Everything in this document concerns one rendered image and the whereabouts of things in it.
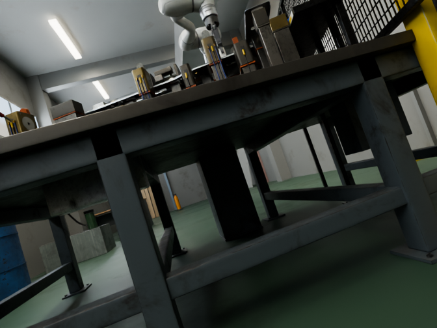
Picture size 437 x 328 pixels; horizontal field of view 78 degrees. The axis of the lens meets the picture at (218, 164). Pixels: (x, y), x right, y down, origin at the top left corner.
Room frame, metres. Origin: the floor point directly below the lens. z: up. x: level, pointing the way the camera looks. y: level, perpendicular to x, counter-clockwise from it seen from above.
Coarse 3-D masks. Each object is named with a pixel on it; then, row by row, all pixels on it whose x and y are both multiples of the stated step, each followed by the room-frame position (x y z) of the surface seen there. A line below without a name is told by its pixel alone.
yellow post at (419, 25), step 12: (420, 12) 0.81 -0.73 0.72; (432, 12) 0.79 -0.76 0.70; (408, 24) 0.87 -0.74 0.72; (420, 24) 0.82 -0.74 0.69; (432, 24) 0.79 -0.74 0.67; (420, 36) 0.84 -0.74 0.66; (432, 36) 0.80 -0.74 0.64; (420, 48) 0.86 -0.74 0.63; (432, 48) 0.81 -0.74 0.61; (420, 60) 0.88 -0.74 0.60; (432, 60) 0.83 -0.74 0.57; (432, 72) 0.85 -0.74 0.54; (432, 84) 0.87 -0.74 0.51
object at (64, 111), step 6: (66, 102) 1.25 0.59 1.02; (72, 102) 1.24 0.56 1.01; (78, 102) 1.29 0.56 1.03; (54, 108) 1.25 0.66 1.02; (60, 108) 1.25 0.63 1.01; (66, 108) 1.25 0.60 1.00; (72, 108) 1.24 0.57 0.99; (78, 108) 1.28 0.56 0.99; (54, 114) 1.25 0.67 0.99; (60, 114) 1.25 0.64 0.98; (66, 114) 1.25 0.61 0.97; (72, 114) 1.25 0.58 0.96; (78, 114) 1.27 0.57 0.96; (84, 114) 1.32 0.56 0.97; (60, 120) 1.26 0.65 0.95
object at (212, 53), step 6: (210, 36) 1.13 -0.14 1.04; (204, 42) 1.14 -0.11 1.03; (210, 42) 1.14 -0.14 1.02; (204, 48) 1.14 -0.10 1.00; (210, 48) 1.13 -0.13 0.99; (216, 48) 1.13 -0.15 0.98; (210, 54) 1.14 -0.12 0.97; (216, 54) 1.13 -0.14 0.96; (210, 60) 1.14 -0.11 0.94; (216, 60) 1.13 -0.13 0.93; (210, 66) 1.15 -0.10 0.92; (216, 66) 1.15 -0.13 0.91; (222, 66) 1.13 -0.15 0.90; (216, 72) 1.15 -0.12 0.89; (222, 72) 1.14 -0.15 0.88; (216, 78) 1.15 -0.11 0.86; (222, 78) 1.13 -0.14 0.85
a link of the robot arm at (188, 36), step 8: (160, 0) 1.29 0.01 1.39; (168, 0) 1.29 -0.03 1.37; (176, 0) 1.29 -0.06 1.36; (184, 0) 1.30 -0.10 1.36; (160, 8) 1.33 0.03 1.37; (168, 8) 1.30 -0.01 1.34; (176, 8) 1.31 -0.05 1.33; (184, 8) 1.33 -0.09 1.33; (168, 16) 1.35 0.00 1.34; (176, 16) 1.36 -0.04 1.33; (184, 24) 1.56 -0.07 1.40; (192, 24) 1.64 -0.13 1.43; (184, 32) 1.75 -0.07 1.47; (192, 32) 1.69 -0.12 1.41; (184, 40) 1.81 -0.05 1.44; (192, 40) 1.81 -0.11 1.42
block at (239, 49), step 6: (240, 42) 1.14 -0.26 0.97; (246, 42) 1.14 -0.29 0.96; (234, 48) 1.15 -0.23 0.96; (240, 48) 1.14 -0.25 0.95; (246, 48) 1.14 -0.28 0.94; (234, 54) 1.21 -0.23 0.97; (240, 54) 1.14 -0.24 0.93; (246, 54) 1.14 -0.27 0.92; (240, 60) 1.14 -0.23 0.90; (246, 60) 1.13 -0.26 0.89; (252, 60) 1.14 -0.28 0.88; (240, 66) 1.15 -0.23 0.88; (246, 66) 1.15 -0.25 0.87; (252, 66) 1.15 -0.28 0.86; (246, 72) 1.15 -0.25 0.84
